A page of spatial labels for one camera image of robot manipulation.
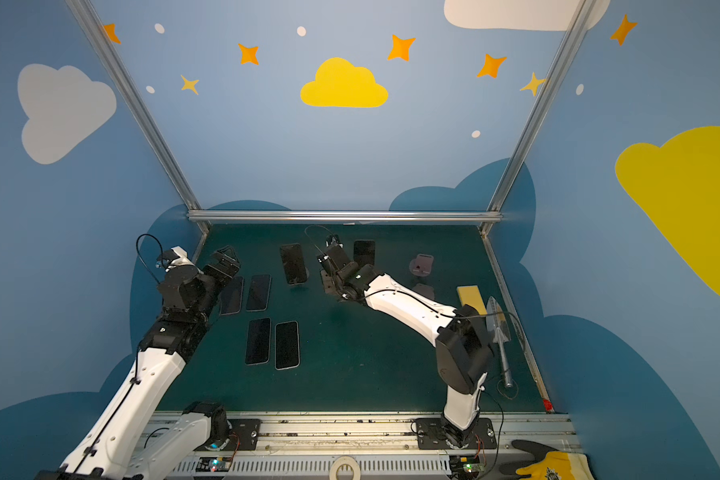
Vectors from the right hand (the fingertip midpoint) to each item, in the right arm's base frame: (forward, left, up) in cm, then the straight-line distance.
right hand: (336, 268), depth 86 cm
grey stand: (+12, -27, -12) cm, 32 cm away
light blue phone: (+1, +28, -17) cm, 33 cm away
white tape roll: (-45, -5, -17) cm, 48 cm away
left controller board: (-47, +26, -18) cm, 57 cm away
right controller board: (-44, -35, -19) cm, 60 cm away
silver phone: (-17, +15, -20) cm, 31 cm away
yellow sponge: (+4, -44, -18) cm, 48 cm away
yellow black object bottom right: (-43, -54, -16) cm, 71 cm away
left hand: (-6, +26, +11) cm, 29 cm away
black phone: (+10, +17, -11) cm, 22 cm away
